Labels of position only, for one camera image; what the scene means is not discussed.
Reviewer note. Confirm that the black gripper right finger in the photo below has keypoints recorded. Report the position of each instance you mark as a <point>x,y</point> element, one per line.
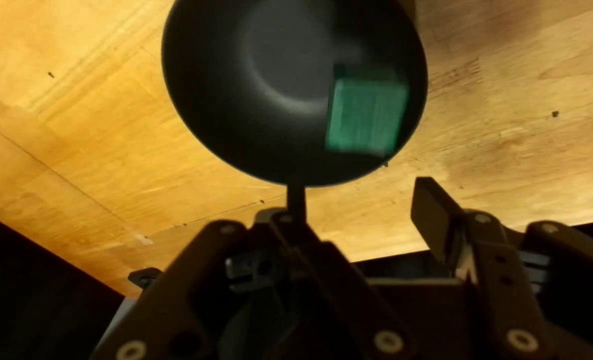
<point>495,280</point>

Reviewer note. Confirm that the small green block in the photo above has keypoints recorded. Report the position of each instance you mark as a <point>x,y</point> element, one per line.
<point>365,117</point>

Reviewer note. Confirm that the black bowl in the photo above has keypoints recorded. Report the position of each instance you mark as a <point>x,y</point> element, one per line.
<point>255,101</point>

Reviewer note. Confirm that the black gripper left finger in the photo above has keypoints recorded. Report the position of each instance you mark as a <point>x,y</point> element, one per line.
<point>196,300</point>

